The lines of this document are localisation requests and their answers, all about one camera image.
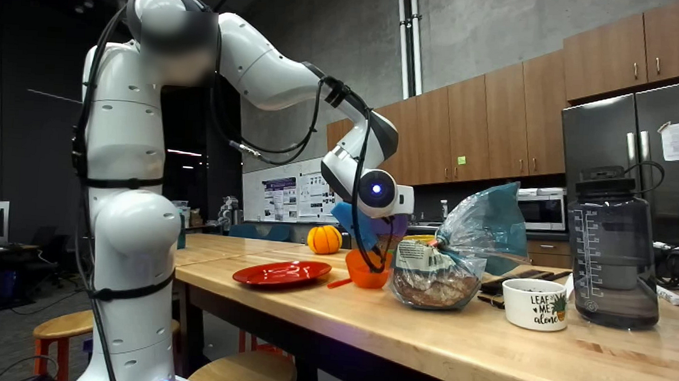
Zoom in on purple plastic bowl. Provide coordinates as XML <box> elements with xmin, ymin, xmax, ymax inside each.
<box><xmin>365</xmin><ymin>212</ymin><xmax>410</xmax><ymax>255</ymax></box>

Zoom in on white printed ceramic bowl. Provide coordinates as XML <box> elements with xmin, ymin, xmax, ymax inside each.
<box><xmin>499</xmin><ymin>276</ymin><xmax>571</xmax><ymax>333</ymax></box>

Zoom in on blue plastic piece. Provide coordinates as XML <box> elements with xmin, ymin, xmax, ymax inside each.
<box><xmin>329</xmin><ymin>200</ymin><xmax>376</xmax><ymax>236</ymax></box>

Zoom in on whiteboard with posters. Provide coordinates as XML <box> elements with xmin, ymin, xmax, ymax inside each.
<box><xmin>240</xmin><ymin>152</ymin><xmax>342</xmax><ymax>227</ymax></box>

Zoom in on orange toy pumpkin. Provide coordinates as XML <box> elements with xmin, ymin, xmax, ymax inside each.
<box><xmin>306</xmin><ymin>223</ymin><xmax>344</xmax><ymax>256</ymax></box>

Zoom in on orange plastic measuring cup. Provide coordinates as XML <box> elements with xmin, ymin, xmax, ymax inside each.
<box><xmin>327</xmin><ymin>247</ymin><xmax>394</xmax><ymax>293</ymax></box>

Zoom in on red plate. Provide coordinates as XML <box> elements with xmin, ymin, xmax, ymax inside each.
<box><xmin>232</xmin><ymin>256</ymin><xmax>333</xmax><ymax>290</ymax></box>

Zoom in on bag of sliced bread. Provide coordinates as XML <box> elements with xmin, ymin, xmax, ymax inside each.
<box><xmin>388</xmin><ymin>175</ymin><xmax>534</xmax><ymax>316</ymax></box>

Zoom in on white ceiling pipes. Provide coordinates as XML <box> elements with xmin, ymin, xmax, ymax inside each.
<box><xmin>391</xmin><ymin>0</ymin><xmax>429</xmax><ymax>100</ymax></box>

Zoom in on white microwave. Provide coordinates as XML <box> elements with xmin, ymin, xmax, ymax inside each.
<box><xmin>514</xmin><ymin>185</ymin><xmax>570</xmax><ymax>234</ymax></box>

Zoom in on wooden base cabinet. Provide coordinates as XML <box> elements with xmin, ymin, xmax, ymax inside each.
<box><xmin>526</xmin><ymin>238</ymin><xmax>576</xmax><ymax>271</ymax></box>

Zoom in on stainless steel refrigerator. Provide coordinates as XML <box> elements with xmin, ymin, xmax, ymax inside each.
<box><xmin>554</xmin><ymin>65</ymin><xmax>679</xmax><ymax>250</ymax></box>

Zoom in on large grey water bottle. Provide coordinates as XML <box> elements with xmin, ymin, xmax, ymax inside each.
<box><xmin>561</xmin><ymin>157</ymin><xmax>670</xmax><ymax>332</ymax></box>

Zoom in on wooden stool orange legs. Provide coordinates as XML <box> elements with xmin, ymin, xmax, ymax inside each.
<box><xmin>29</xmin><ymin>306</ymin><xmax>183</xmax><ymax>381</ymax></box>

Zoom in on row of wooden wall cabinets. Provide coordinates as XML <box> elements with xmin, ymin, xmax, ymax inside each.
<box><xmin>323</xmin><ymin>0</ymin><xmax>679</xmax><ymax>203</ymax></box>

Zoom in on bundle of black cables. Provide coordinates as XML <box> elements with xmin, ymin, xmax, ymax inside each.
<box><xmin>651</xmin><ymin>241</ymin><xmax>679</xmax><ymax>290</ymax></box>

